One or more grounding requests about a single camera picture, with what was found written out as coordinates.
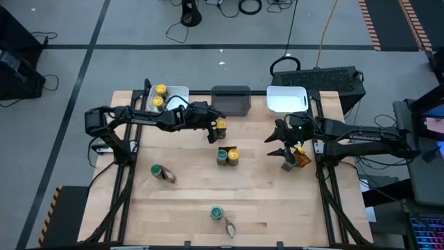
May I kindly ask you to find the computer monitor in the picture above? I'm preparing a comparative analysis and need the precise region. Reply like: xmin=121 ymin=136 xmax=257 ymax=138
xmin=411 ymin=85 xmax=444 ymax=142

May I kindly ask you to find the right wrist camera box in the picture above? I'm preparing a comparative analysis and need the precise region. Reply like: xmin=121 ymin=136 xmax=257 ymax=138
xmin=289 ymin=117 xmax=309 ymax=135

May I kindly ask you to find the white plastic bin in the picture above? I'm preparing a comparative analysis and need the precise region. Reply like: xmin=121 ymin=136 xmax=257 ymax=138
xmin=146 ymin=85 xmax=190 ymax=114
xmin=266 ymin=85 xmax=309 ymax=118

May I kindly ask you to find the yellow cable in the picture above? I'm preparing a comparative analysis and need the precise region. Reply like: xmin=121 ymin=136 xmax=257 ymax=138
xmin=314 ymin=0 xmax=339 ymax=69

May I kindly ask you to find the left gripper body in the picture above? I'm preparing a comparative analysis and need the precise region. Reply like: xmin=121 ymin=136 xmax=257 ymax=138
xmin=185 ymin=101 xmax=221 ymax=128

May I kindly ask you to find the black floor stand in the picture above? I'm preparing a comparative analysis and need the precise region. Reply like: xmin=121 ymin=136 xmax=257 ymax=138
xmin=180 ymin=0 xmax=203 ymax=28

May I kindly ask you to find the black equipment case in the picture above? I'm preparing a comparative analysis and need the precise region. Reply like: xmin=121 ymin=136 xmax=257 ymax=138
xmin=0 ymin=48 xmax=46 ymax=101
xmin=0 ymin=6 xmax=45 ymax=60

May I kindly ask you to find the coiled black cable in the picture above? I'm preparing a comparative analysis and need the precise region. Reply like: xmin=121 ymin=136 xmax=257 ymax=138
xmin=238 ymin=0 xmax=264 ymax=16

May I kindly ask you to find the long black aluminium crossbar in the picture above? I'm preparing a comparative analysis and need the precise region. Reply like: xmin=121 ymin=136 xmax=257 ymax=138
xmin=131 ymin=89 xmax=322 ymax=97

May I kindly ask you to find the black mat orange-striped edge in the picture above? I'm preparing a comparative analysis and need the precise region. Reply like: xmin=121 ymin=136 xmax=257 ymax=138
xmin=37 ymin=185 xmax=90 ymax=249
xmin=358 ymin=0 xmax=434 ymax=52

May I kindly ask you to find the grey side desk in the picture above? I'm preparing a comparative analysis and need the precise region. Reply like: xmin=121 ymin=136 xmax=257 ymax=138
xmin=393 ymin=99 xmax=444 ymax=208

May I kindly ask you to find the thick black looped cable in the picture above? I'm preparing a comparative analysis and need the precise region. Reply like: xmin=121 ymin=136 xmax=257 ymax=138
xmin=269 ymin=0 xmax=302 ymax=78

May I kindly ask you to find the grey plastic bin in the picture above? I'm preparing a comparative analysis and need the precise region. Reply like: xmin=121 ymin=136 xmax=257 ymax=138
xmin=210 ymin=85 xmax=252 ymax=117

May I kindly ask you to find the rainbow backlit keyboard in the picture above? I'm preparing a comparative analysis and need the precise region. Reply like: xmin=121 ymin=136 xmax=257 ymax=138
xmin=409 ymin=215 xmax=444 ymax=250

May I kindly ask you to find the black aluminium side frame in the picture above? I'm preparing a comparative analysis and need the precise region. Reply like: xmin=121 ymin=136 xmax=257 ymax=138
xmin=83 ymin=78 xmax=153 ymax=244
xmin=308 ymin=90 xmax=372 ymax=246

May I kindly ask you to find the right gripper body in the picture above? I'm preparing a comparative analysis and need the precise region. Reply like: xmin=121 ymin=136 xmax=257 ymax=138
xmin=282 ymin=112 xmax=318 ymax=147

